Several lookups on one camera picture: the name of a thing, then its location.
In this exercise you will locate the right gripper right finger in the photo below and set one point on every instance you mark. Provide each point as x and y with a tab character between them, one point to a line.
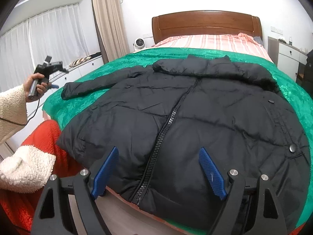
263	214

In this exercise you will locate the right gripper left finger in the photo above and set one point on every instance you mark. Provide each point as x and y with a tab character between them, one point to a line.
53	214

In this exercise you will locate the black puffer jacket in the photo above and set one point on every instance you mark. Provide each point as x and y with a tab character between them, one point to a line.
185	127

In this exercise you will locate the black clothes pile on chair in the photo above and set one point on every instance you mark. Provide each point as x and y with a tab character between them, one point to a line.
305	75

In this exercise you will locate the person left hand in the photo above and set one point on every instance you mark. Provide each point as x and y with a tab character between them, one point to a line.
42	88

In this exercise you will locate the striped cushion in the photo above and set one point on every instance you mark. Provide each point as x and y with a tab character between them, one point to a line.
79	61

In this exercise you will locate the white sheer curtain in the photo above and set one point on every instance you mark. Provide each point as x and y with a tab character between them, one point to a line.
57	33

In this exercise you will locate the red knit garment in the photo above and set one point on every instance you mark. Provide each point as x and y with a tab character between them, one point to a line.
17	209

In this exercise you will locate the green satin bedspread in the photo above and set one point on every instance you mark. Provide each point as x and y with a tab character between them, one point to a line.
146	58

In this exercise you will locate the white low drawer cabinet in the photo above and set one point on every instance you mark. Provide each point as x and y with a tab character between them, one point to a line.
59	79

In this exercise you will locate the cream fleece right sleeve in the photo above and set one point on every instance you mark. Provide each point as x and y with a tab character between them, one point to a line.
27	170

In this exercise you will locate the cream fleece sleeve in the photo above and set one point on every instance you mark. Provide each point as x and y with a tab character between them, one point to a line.
27	170
13	108

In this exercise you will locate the cream fleece left sleeve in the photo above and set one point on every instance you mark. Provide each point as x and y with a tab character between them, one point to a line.
13	108

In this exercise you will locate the beige curtain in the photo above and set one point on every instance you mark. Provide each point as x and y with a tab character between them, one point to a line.
109	20

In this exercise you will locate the white bedside cabinet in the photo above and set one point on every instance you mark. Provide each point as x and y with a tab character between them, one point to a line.
288	59

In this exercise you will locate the brown wooden headboard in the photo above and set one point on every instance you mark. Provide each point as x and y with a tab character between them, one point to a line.
204	22

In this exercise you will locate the pink striped bed sheet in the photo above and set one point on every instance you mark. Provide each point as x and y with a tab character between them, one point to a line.
240	43

